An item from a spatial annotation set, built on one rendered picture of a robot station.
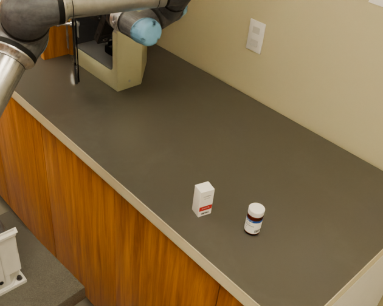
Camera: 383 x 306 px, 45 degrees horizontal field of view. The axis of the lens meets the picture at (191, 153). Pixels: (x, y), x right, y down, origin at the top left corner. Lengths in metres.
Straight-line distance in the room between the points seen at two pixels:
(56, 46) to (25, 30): 0.83
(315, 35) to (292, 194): 0.55
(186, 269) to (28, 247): 0.42
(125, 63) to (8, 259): 0.91
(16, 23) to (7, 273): 0.55
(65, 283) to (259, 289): 0.43
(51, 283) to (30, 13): 0.60
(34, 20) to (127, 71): 0.66
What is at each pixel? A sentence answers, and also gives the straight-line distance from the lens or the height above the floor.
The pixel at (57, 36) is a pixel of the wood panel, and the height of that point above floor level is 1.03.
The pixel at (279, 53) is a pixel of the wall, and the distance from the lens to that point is 1.72.
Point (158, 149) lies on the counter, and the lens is 1.46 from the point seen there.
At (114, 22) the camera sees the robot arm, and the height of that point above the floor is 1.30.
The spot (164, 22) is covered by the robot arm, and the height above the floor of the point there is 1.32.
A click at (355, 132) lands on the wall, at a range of 1.63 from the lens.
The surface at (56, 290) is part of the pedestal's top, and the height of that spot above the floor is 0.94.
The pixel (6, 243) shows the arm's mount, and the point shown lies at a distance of 1.01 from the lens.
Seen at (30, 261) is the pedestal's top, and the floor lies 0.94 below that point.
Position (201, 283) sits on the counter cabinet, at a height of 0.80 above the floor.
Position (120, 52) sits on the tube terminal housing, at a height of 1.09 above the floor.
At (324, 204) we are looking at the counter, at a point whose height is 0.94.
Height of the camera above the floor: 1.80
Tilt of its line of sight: 36 degrees down
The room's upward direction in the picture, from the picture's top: 7 degrees clockwise
